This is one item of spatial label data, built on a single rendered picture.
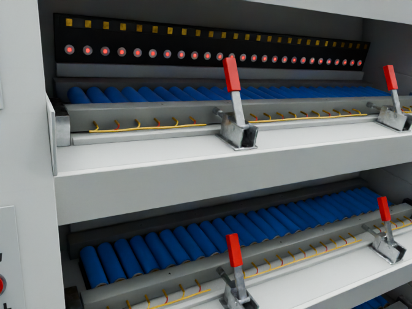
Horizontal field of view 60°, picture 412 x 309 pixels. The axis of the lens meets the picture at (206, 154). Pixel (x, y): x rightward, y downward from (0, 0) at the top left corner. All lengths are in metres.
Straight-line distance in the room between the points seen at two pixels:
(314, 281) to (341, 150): 0.17
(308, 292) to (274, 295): 0.04
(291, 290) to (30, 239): 0.31
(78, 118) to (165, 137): 0.08
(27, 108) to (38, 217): 0.08
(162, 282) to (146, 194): 0.13
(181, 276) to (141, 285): 0.05
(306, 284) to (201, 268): 0.14
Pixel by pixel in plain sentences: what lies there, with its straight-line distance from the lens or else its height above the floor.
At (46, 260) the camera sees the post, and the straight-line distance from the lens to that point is 0.30.
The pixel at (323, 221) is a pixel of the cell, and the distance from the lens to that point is 0.59.
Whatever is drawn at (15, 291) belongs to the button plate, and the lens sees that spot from 0.30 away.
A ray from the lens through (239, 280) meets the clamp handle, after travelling 0.41.
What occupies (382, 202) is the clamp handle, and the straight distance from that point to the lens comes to 0.58.
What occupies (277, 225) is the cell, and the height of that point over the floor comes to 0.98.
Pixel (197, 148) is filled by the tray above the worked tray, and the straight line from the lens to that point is 0.34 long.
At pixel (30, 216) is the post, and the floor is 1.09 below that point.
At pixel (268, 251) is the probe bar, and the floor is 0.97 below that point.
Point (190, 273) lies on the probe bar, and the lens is 0.43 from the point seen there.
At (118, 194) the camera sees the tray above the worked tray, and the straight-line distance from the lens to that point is 0.30.
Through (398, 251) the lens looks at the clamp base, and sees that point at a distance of 0.58.
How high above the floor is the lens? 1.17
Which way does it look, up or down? 8 degrees down
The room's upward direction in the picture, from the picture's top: 2 degrees counter-clockwise
